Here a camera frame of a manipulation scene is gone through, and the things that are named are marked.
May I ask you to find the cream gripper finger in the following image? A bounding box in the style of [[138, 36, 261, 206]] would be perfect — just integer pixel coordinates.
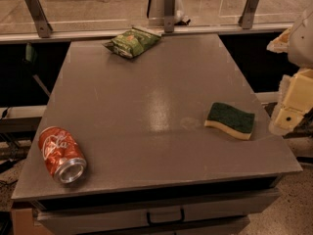
[[269, 69, 313, 135], [266, 28, 291, 53]]

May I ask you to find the green and yellow sponge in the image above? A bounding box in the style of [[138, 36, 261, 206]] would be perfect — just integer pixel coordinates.
[[204, 102, 255, 140]]

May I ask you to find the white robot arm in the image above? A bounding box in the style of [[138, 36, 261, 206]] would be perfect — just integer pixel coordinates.
[[267, 5, 313, 135]]

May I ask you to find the green jalapeno chip bag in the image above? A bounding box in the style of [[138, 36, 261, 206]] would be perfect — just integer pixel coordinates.
[[104, 26, 161, 59]]

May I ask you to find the metal railing bar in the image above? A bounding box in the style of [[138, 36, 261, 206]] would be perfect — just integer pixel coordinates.
[[0, 22, 294, 45]]

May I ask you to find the red cola can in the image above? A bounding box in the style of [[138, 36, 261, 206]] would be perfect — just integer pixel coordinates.
[[38, 126, 87, 184]]

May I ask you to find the right metal bracket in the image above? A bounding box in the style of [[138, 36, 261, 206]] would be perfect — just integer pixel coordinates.
[[239, 0, 259, 29]]

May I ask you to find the metal bracket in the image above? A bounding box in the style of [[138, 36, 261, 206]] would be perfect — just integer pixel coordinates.
[[239, 0, 259, 29], [164, 0, 175, 33], [24, 0, 53, 38]]

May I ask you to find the middle metal bracket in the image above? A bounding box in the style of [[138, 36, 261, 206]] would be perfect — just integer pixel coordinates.
[[164, 0, 175, 33]]

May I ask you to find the left metal bracket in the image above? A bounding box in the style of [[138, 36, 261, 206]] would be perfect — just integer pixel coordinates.
[[24, 0, 53, 38]]

